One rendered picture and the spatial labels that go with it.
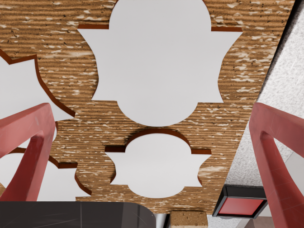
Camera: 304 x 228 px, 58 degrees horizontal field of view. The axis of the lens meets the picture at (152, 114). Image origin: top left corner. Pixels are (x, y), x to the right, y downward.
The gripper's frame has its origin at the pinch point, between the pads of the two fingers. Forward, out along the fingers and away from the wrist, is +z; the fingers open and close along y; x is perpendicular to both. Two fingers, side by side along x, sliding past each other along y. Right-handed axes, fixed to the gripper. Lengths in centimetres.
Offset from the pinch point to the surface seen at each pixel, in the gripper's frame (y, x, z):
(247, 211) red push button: -16.0, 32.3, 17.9
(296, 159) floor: -102, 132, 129
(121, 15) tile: 2.2, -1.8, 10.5
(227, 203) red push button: -12.1, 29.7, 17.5
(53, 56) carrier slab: 8.5, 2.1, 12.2
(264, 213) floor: -105, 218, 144
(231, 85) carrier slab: -7.4, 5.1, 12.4
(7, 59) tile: 12.3, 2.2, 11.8
